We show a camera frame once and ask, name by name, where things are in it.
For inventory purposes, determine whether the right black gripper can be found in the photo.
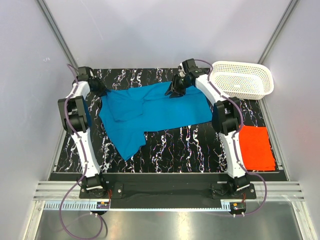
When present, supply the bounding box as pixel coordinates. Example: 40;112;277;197
164;74;192;99

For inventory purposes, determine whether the blue t shirt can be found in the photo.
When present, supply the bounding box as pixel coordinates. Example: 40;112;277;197
99;82;212;161

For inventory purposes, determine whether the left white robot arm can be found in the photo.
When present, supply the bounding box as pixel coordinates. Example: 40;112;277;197
57;63;110;199

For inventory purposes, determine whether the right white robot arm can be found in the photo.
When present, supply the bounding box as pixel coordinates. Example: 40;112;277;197
165;58;250;199

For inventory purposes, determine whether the white plastic basket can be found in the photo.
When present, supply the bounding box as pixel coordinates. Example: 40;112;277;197
210;61;274;100

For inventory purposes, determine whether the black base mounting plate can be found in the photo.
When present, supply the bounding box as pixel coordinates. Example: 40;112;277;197
48;171;291;210

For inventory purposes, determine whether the folded orange t shirt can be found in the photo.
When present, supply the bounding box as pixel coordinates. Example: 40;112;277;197
239;125;276;171

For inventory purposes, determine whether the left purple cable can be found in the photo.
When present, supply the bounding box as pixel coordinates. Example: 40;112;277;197
58;63;108;238

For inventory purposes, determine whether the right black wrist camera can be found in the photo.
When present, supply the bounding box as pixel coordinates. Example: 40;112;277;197
178;58;203;78

